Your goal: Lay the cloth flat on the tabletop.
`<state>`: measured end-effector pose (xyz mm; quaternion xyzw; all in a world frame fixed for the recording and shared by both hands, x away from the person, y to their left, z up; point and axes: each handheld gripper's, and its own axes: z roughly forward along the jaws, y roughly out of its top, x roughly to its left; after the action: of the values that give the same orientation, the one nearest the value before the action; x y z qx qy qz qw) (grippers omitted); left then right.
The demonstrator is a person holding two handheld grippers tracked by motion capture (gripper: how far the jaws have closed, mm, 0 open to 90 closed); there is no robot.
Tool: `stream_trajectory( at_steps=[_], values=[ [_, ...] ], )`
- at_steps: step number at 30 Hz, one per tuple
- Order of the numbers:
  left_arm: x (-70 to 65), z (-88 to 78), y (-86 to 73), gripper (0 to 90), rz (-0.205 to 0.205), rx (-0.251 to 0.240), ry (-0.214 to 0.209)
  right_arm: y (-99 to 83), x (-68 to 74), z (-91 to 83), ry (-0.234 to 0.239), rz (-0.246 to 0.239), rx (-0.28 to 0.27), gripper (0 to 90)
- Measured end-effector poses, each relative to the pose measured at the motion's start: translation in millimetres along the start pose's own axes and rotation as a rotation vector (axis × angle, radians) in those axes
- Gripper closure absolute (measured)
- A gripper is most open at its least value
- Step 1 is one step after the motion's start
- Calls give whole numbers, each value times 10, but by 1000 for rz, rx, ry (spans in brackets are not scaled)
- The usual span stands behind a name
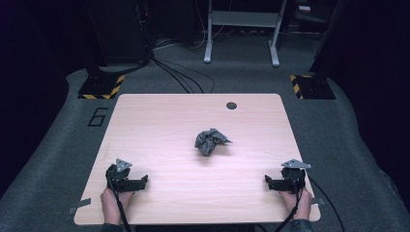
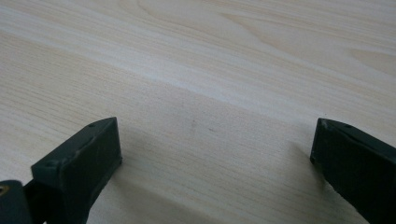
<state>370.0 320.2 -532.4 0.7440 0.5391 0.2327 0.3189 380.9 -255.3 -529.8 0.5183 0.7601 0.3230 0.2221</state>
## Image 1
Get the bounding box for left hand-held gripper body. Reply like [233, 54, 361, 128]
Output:
[105, 158, 134, 193]

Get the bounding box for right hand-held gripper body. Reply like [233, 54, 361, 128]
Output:
[280, 159, 312, 194]

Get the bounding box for grey cloth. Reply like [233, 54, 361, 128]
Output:
[193, 128, 234, 157]

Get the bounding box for person's left hand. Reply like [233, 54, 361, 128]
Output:
[100, 188, 133, 224]

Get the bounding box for person's right hand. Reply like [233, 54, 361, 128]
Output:
[278, 188, 313, 220]

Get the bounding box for black yellow striped stand base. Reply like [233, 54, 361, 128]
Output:
[289, 73, 337, 101]
[77, 73, 126, 101]

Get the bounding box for dark curtain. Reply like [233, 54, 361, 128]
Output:
[317, 0, 410, 207]
[0, 0, 98, 197]

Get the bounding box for black cabinet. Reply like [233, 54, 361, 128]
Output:
[85, 0, 153, 66]

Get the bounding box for left hand-held gripper cable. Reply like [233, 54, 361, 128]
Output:
[106, 170, 132, 232]

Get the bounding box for hand-held gripper cable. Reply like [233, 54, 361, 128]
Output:
[106, 170, 132, 232]
[274, 175, 306, 232]

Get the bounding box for right hand-held gripper cable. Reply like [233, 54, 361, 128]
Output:
[274, 175, 306, 232]

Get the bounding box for black cable beside table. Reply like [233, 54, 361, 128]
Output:
[308, 177, 346, 232]

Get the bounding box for black floor cable bundle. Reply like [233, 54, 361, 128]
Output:
[151, 56, 217, 95]

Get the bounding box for white floor cables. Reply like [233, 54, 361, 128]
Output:
[154, 25, 225, 51]

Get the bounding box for white metal desk frame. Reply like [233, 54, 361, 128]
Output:
[203, 0, 288, 68]

